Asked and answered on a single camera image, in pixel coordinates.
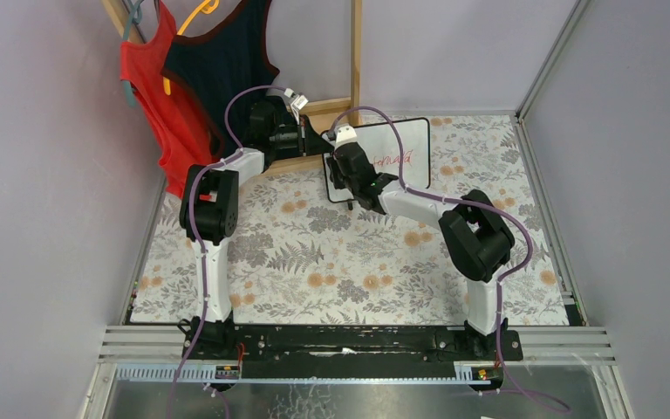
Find white whiteboard black frame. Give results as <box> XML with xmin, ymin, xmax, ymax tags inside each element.
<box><xmin>353</xmin><ymin>117</ymin><xmax>431</xmax><ymax>189</ymax></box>

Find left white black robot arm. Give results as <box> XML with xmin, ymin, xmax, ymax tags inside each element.
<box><xmin>179</xmin><ymin>96</ymin><xmax>333</xmax><ymax>347</ymax></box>

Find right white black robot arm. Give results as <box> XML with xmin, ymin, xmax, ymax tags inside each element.
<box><xmin>332</xmin><ymin>142</ymin><xmax>515</xmax><ymax>336</ymax></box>

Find wooden clothes rack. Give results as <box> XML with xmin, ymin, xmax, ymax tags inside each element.
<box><xmin>101</xmin><ymin>0</ymin><xmax>363</xmax><ymax>175</ymax></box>

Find floral patterned mat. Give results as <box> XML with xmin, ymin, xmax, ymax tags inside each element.
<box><xmin>129</xmin><ymin>114</ymin><xmax>571</xmax><ymax>326</ymax></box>

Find navy tank top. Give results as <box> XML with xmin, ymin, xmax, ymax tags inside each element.
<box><xmin>161</xmin><ymin>0</ymin><xmax>280</xmax><ymax>158</ymax></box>

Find red tank top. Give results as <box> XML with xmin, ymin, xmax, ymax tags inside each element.
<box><xmin>120</xmin><ymin>3</ymin><xmax>216</xmax><ymax>198</ymax></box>

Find yellow clothes hanger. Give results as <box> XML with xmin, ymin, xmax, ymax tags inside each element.
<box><xmin>162</xmin><ymin>0</ymin><xmax>221</xmax><ymax>97</ymax></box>

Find teal clothes hanger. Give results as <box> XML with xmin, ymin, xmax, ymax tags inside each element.
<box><xmin>120</xmin><ymin>0</ymin><xmax>146</xmax><ymax>107</ymax></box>

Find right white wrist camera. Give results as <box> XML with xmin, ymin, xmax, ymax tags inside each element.
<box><xmin>325</xmin><ymin>125</ymin><xmax>358</xmax><ymax>148</ymax></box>

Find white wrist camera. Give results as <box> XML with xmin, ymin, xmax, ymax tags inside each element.
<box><xmin>284</xmin><ymin>88</ymin><xmax>309</xmax><ymax>123</ymax></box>
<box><xmin>325</xmin><ymin>125</ymin><xmax>358</xmax><ymax>148</ymax></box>

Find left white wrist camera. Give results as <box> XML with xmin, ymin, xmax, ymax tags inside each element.
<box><xmin>284</xmin><ymin>88</ymin><xmax>309</xmax><ymax>123</ymax></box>

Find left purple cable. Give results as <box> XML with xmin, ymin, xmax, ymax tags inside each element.
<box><xmin>164</xmin><ymin>84</ymin><xmax>296</xmax><ymax>419</ymax></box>

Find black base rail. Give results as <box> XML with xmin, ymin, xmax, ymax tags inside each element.
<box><xmin>177</xmin><ymin>318</ymin><xmax>523</xmax><ymax>380</ymax></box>

